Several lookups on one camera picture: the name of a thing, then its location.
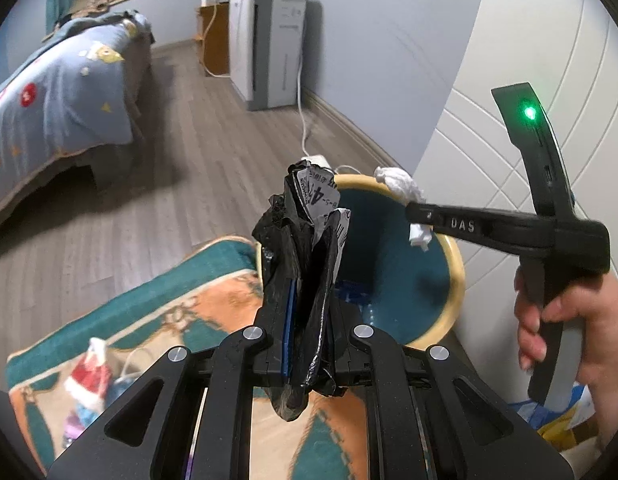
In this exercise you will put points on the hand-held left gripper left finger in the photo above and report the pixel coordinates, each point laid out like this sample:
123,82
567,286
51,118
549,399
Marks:
288,332

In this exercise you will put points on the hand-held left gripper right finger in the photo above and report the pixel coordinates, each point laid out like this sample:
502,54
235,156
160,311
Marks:
349,355

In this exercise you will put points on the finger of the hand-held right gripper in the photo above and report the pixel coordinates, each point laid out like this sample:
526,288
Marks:
461,224

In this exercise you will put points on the white tissue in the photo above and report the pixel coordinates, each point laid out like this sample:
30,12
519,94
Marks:
396,182

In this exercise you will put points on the teal bin with yellow rim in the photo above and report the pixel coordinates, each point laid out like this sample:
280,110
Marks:
389,270

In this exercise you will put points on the black plastic bag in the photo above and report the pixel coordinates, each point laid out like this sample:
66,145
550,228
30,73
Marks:
289,240

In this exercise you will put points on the red printed snack packet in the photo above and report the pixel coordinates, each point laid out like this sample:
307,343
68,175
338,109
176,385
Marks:
89,375

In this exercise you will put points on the person's right forearm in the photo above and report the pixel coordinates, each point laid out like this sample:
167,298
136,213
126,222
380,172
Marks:
609,417

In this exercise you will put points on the person's right hand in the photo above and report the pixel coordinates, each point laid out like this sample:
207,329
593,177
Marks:
601,330

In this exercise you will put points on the teal and orange patterned mat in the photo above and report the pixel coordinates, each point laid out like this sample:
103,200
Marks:
154,320

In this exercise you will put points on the white power strip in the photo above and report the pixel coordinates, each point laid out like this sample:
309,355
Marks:
316,161

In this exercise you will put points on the white panelled door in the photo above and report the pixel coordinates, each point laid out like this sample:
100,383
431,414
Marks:
489,60

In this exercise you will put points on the blue and yellow box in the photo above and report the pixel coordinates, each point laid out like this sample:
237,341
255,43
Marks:
559,425

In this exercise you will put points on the colourful plastic wrapper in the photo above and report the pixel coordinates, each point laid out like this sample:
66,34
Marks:
84,425

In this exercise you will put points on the wooden bed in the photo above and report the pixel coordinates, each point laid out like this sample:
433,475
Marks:
116,165

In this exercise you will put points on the white air purifier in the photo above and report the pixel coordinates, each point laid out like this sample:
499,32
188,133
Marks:
269,45

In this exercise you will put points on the wooden cabinet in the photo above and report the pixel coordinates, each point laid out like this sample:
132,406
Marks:
215,45

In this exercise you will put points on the blue printed blanket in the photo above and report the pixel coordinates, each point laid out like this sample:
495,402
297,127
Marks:
64,85

